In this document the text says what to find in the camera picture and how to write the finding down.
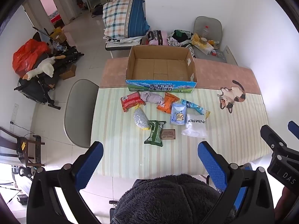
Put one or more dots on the white goose plush toy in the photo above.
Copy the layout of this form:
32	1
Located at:
44	66

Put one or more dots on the yellow cardboard box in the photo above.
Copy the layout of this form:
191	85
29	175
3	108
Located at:
58	35

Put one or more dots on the silver mesh scouring sponge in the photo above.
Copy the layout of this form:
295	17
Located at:
140	119

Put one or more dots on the black folded stroller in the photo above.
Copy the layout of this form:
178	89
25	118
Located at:
35	88

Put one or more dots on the brown printed card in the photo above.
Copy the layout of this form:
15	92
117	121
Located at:
168	134

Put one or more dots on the grey plastic chair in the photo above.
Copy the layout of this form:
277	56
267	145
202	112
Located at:
211	22
79	112

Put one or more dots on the plaid folded quilt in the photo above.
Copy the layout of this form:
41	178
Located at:
121	14

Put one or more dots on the small brown cardboard box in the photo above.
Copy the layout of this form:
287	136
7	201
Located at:
68	71

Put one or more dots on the grey rolled socks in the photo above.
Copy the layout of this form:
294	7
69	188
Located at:
151	97

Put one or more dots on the light blue tissue pack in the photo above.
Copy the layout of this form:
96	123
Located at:
178	115

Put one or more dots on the clear plastic bottle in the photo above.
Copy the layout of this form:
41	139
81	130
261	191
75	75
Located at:
205	31

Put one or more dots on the black tripod bundle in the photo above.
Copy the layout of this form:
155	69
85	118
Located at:
70	54

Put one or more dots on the striped cat print table mat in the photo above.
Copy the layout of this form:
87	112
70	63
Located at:
233	133

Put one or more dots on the open cardboard box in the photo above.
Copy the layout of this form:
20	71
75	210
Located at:
161	71

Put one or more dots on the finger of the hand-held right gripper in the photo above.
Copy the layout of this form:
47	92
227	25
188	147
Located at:
272	137
294	127

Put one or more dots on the black floor bag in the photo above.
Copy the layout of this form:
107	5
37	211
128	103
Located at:
97	10

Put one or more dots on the black white patterned bag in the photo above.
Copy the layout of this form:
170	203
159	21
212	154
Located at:
179	37

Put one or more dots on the white wall socket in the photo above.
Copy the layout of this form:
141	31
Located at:
14	114

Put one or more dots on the orange snack packet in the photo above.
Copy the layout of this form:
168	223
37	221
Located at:
167	103

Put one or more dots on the yellow plastic bag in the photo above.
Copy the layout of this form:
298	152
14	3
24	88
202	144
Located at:
202	43

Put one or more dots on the red snack packet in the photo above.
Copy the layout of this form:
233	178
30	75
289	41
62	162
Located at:
130	101

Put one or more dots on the white plastic bag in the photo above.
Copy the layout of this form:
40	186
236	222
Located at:
195	124

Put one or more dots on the white folding cot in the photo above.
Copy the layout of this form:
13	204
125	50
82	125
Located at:
121	47

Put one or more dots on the dark grey fleece garment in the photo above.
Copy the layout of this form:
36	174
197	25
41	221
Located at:
168	200

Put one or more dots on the dark wooden chair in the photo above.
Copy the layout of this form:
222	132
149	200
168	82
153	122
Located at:
32	149

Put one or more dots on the green foil packet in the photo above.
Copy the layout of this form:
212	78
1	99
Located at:
155	133

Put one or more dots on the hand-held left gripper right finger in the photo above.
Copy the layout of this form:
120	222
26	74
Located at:
211	165

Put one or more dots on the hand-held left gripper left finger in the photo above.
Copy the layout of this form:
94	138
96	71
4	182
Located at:
90	165

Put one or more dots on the pink bag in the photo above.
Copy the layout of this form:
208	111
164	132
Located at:
158	38

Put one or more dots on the orange plastic bag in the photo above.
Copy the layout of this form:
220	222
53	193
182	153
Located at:
26	56

